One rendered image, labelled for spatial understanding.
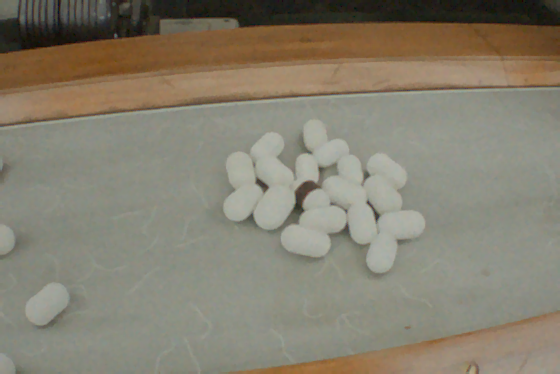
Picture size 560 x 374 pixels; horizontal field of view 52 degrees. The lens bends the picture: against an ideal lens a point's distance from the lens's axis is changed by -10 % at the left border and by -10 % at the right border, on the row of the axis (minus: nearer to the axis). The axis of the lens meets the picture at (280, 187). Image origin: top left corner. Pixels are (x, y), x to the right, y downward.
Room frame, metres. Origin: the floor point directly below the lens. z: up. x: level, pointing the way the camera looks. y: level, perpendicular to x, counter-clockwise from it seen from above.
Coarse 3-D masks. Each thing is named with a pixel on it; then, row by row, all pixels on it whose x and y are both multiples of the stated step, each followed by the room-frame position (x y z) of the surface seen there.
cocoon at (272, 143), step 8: (264, 136) 0.41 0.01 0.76; (272, 136) 0.41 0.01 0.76; (280, 136) 0.42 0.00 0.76; (256, 144) 0.40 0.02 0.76; (264, 144) 0.40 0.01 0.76; (272, 144) 0.40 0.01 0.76; (280, 144) 0.41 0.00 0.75; (256, 152) 0.40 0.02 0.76; (264, 152) 0.39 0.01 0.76; (272, 152) 0.40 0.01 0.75; (280, 152) 0.41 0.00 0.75; (256, 160) 0.39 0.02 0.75
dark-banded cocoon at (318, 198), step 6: (300, 180) 0.36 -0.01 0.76; (306, 180) 0.36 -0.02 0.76; (294, 186) 0.36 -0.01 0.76; (312, 192) 0.35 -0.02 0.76; (318, 192) 0.35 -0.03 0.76; (324, 192) 0.35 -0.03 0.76; (306, 198) 0.34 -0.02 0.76; (312, 198) 0.34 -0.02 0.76; (318, 198) 0.34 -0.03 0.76; (324, 198) 0.34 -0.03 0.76; (306, 204) 0.34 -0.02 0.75; (312, 204) 0.34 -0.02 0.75; (318, 204) 0.34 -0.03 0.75; (324, 204) 0.34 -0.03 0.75; (306, 210) 0.34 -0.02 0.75
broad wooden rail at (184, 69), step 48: (48, 48) 0.56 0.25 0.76; (96, 48) 0.55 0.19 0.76; (144, 48) 0.55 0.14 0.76; (192, 48) 0.55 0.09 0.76; (240, 48) 0.56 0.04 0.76; (288, 48) 0.56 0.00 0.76; (336, 48) 0.57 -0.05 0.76; (384, 48) 0.57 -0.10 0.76; (432, 48) 0.58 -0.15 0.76; (480, 48) 0.60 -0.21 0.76; (528, 48) 0.61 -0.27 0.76; (0, 96) 0.46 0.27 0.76; (48, 96) 0.47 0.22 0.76; (96, 96) 0.48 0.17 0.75; (144, 96) 0.48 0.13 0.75; (192, 96) 0.49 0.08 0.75; (240, 96) 0.50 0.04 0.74; (288, 96) 0.51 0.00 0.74
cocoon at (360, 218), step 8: (352, 208) 0.33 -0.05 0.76; (360, 208) 0.33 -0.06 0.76; (368, 208) 0.33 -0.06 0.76; (352, 216) 0.33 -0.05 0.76; (360, 216) 0.32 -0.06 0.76; (368, 216) 0.32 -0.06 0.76; (352, 224) 0.32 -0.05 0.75; (360, 224) 0.32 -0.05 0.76; (368, 224) 0.32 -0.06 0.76; (352, 232) 0.31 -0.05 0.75; (360, 232) 0.31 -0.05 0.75; (368, 232) 0.31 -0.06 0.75; (376, 232) 0.31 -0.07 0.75; (360, 240) 0.31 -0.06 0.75; (368, 240) 0.31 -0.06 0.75
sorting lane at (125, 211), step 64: (0, 128) 0.44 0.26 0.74; (64, 128) 0.44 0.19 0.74; (128, 128) 0.45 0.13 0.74; (192, 128) 0.45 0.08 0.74; (256, 128) 0.45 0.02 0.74; (384, 128) 0.46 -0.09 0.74; (448, 128) 0.47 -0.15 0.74; (512, 128) 0.48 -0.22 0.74; (0, 192) 0.35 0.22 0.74; (64, 192) 0.36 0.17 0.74; (128, 192) 0.36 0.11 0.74; (192, 192) 0.36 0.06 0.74; (448, 192) 0.38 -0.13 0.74; (512, 192) 0.38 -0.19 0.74; (0, 256) 0.28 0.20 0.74; (64, 256) 0.29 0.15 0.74; (128, 256) 0.29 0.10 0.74; (192, 256) 0.30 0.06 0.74; (256, 256) 0.30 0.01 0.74; (448, 256) 0.30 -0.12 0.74; (512, 256) 0.31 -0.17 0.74; (0, 320) 0.22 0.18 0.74; (64, 320) 0.23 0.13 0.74; (128, 320) 0.24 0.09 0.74; (192, 320) 0.24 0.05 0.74; (256, 320) 0.24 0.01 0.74; (320, 320) 0.25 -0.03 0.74; (384, 320) 0.25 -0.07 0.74; (448, 320) 0.25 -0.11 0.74; (512, 320) 0.25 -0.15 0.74
